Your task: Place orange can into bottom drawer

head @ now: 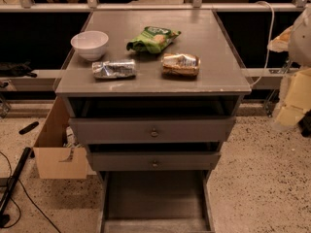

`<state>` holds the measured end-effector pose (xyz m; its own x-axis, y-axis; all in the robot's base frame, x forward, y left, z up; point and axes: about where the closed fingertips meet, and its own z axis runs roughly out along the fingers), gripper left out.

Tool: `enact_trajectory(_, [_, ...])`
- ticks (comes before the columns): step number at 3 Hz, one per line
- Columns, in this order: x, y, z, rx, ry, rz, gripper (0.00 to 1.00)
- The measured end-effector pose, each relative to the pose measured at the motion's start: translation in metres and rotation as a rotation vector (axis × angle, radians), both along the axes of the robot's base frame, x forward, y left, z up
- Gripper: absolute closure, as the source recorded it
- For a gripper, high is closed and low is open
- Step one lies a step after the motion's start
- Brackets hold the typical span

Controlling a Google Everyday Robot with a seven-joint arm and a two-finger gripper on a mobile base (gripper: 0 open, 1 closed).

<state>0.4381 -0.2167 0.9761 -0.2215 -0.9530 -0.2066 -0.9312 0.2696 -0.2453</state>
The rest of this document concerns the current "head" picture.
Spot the metal railing frame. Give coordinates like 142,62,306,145
0,0,311,12

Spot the grey top drawer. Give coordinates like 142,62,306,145
69,116,235,145

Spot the black marker on floor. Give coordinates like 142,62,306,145
18,121,39,135

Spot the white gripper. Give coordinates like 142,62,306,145
267,7,311,127

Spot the grey middle drawer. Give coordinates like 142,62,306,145
87,151,220,171

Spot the black bag on ledge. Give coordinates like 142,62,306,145
0,61,37,78

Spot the white cable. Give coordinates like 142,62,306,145
249,0,276,88

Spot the cardboard box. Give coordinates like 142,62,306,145
33,98,88,179

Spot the green chip bag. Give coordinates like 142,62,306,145
126,26,181,53

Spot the white ceramic bowl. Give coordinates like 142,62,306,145
71,31,109,61

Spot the orange crushed can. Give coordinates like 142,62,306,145
161,53,200,77

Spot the black cable on floor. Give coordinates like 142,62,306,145
0,150,62,233

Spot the black pole on floor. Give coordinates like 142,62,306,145
0,147,31,228

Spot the grey open bottom drawer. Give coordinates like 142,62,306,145
96,171,216,233

